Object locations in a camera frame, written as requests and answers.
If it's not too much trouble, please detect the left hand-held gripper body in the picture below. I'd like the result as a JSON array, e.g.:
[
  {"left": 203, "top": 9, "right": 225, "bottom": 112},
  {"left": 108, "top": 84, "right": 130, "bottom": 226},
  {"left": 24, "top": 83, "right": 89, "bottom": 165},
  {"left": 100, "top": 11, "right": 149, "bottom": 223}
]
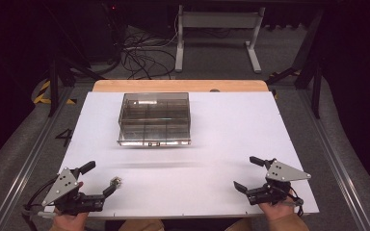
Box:
[{"left": 41, "top": 167, "right": 107, "bottom": 216}]

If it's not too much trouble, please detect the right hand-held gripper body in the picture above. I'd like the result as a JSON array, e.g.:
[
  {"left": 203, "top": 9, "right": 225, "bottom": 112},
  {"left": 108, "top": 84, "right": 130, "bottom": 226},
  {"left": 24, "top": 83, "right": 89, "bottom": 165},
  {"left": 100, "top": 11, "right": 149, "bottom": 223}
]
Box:
[{"left": 246, "top": 158, "right": 312, "bottom": 206}]

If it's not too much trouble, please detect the clear plastic drawer box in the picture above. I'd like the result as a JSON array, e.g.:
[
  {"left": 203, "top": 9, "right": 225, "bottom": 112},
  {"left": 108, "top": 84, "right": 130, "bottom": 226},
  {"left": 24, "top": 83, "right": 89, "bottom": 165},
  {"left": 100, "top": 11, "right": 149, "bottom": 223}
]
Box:
[{"left": 117, "top": 91, "right": 193, "bottom": 147}]

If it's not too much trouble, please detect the person's right hand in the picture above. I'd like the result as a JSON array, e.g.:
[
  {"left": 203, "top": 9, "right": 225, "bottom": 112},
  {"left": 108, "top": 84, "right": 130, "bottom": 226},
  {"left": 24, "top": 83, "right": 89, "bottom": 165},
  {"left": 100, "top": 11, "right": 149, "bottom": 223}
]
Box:
[{"left": 257, "top": 199, "right": 299, "bottom": 222}]

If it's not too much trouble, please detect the person's left hand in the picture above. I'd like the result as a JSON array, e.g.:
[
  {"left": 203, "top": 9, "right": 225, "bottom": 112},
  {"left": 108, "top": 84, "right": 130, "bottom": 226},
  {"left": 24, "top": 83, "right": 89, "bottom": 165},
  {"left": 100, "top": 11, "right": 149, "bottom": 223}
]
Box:
[{"left": 52, "top": 209, "right": 90, "bottom": 231}]

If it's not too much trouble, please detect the white table mat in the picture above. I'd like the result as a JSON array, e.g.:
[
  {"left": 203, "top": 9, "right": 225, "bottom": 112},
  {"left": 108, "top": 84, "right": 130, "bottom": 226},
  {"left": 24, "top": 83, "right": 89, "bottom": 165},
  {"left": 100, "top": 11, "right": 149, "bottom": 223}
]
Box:
[{"left": 43, "top": 90, "right": 321, "bottom": 219}]

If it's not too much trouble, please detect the person's left leg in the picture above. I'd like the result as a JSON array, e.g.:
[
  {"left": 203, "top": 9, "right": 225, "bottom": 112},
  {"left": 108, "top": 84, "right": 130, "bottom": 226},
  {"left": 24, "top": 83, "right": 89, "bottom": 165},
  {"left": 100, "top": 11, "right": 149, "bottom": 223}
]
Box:
[{"left": 118, "top": 218, "right": 166, "bottom": 231}]

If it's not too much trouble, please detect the yellow black hazard tape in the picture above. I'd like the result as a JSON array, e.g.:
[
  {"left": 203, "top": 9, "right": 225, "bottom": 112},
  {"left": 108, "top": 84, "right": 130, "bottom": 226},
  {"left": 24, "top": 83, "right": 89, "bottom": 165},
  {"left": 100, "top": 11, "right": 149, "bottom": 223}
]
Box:
[{"left": 33, "top": 79, "right": 78, "bottom": 106}]

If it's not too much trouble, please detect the black metal stand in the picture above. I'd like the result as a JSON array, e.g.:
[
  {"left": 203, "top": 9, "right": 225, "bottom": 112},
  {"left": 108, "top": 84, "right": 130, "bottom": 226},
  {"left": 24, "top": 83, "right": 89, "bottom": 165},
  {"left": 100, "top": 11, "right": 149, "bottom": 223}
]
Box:
[
  {"left": 46, "top": 6, "right": 108, "bottom": 117},
  {"left": 265, "top": 9, "right": 325, "bottom": 119}
]

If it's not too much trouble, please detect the black equipment with red light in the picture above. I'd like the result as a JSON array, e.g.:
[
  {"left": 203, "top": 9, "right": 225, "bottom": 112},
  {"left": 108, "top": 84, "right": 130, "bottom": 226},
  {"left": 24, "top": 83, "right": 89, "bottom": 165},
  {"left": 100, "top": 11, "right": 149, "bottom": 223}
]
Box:
[{"left": 73, "top": 0, "right": 124, "bottom": 64}]

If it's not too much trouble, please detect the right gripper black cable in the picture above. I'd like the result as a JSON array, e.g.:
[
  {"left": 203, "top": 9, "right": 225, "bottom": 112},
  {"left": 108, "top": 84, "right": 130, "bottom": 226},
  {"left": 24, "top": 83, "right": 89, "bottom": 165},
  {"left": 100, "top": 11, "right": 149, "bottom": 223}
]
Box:
[{"left": 282, "top": 186, "right": 305, "bottom": 218}]

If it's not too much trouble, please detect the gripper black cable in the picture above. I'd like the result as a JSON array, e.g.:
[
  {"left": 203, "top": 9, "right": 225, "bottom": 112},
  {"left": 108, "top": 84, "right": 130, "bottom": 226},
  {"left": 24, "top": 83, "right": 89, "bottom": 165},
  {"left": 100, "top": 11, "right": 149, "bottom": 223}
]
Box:
[
  {"left": 21, "top": 175, "right": 61, "bottom": 219},
  {"left": 282, "top": 186, "right": 305, "bottom": 218}
]

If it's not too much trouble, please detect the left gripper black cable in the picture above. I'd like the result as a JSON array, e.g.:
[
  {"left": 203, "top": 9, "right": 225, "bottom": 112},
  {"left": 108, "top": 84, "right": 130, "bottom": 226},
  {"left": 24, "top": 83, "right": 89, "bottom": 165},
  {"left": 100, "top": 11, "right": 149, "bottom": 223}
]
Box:
[{"left": 21, "top": 175, "right": 61, "bottom": 219}]

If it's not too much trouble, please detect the aluminium floor rail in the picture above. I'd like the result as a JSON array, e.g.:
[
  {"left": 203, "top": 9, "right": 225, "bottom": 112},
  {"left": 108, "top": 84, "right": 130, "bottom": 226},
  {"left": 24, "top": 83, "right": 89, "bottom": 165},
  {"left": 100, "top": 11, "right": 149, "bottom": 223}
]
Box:
[
  {"left": 297, "top": 90, "right": 370, "bottom": 231},
  {"left": 0, "top": 86, "right": 76, "bottom": 231}
]

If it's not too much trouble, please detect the tangle of black floor cables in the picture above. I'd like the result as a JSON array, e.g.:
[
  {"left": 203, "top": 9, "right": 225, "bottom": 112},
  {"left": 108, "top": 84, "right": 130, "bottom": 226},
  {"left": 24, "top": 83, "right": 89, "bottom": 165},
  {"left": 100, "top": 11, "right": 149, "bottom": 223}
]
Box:
[{"left": 120, "top": 13, "right": 178, "bottom": 81}]

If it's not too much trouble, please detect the white metal stand frame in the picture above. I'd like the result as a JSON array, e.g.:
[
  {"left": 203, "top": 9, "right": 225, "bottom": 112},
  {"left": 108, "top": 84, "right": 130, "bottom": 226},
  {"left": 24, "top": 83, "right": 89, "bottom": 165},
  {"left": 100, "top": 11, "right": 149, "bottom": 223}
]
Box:
[{"left": 173, "top": 4, "right": 267, "bottom": 74}]

